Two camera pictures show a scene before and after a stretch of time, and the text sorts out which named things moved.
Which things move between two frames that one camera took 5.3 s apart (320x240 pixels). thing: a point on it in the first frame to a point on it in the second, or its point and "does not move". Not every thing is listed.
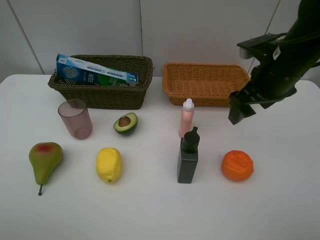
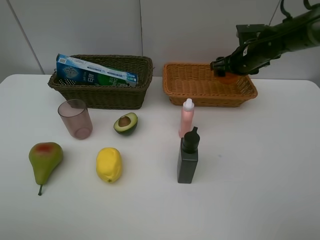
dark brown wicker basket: (93, 96) does not move
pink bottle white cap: (186, 124) does not move
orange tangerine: (237, 166) to (230, 78)
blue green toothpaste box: (71, 70) does not move
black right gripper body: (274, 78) to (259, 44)
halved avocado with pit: (126, 124) does not move
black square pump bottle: (188, 158) does not move
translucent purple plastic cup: (75, 115) does not move
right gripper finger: (240, 108) to (222, 65)
